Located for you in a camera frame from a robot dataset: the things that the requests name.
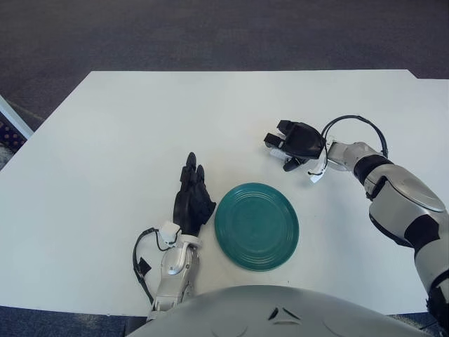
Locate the adjoining white table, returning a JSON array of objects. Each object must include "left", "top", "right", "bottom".
[{"left": 417, "top": 77, "right": 449, "bottom": 112}]

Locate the green ribbed plate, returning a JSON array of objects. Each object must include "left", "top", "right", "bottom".
[{"left": 214, "top": 181, "right": 301, "bottom": 272}]

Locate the white charger block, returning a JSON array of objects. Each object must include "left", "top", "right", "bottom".
[{"left": 268, "top": 147, "right": 292, "bottom": 162}]

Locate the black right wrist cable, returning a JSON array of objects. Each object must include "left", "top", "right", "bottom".
[{"left": 321, "top": 114, "right": 389, "bottom": 159}]

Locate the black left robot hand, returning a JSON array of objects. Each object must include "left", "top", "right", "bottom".
[{"left": 173, "top": 152, "right": 217, "bottom": 236}]

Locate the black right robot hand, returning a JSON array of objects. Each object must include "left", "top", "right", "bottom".
[{"left": 263, "top": 119, "right": 327, "bottom": 172}]

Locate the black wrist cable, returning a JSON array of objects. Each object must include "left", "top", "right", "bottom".
[
  {"left": 132, "top": 227, "right": 166, "bottom": 306},
  {"left": 321, "top": 114, "right": 389, "bottom": 159}
]

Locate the white board edge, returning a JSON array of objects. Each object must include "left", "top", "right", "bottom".
[{"left": 0, "top": 94, "right": 34, "bottom": 140}]

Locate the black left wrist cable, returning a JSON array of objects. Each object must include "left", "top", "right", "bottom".
[{"left": 132, "top": 227, "right": 166, "bottom": 306}]

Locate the grey robot torso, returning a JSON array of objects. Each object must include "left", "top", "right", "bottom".
[{"left": 126, "top": 284, "right": 427, "bottom": 337}]

